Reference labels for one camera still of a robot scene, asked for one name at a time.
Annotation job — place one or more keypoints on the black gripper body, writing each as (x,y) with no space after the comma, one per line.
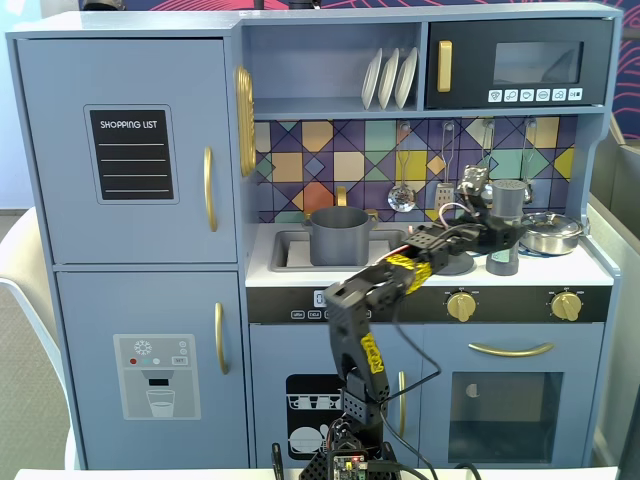
(501,236)

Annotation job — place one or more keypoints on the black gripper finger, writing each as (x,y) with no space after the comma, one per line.
(507,237)

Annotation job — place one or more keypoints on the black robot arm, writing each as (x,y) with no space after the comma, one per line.
(350,340)

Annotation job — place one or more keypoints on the gray pot lid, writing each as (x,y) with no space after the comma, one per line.
(460,264)

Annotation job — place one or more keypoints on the steel pot with lid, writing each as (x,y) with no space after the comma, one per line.
(552,235)

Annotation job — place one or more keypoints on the steel slotted spatula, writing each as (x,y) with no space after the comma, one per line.
(445,199)

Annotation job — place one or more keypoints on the gold stove knob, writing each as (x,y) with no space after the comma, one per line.
(461,306)
(566,306)

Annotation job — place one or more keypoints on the steel perforated ladle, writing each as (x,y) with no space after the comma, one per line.
(402,198)

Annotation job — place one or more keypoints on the steel hanging utensil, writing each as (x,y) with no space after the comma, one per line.
(528,150)

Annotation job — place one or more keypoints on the steel hanging spoon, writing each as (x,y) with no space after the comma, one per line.
(487,145)

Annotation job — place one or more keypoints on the light blue desk divider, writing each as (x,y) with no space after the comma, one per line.
(617,250)

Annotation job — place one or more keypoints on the gray plastic pot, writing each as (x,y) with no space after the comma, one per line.
(340,235)

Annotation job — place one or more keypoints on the gold toy faucet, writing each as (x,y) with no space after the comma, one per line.
(341,196)

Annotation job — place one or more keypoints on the white plate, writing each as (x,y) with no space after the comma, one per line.
(388,80)
(371,80)
(406,79)

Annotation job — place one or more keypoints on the robot controller circuit board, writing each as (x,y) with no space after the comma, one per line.
(348,465)

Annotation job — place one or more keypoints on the black background object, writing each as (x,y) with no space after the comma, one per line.
(102,4)
(303,4)

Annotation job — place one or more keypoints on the black table clamp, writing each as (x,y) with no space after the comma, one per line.
(278,462)

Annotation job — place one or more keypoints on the blue toy kitchen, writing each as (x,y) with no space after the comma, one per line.
(125,235)

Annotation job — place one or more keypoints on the white curved chair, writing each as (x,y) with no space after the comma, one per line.
(25,235)

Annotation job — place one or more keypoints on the small wrist camera board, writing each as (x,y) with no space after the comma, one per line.
(474,181)

